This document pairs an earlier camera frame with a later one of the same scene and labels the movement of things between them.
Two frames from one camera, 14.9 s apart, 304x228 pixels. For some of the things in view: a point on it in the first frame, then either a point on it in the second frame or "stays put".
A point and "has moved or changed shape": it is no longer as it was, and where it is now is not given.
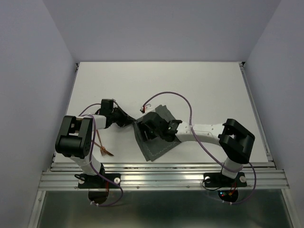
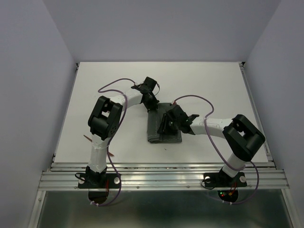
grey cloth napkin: (152, 147) has moved or changed shape
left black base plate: (88, 181) stays put
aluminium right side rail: (269, 157) stays put
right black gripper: (145, 128) → (164, 124)
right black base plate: (217, 180) stays put
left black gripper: (126, 119) → (153, 105)
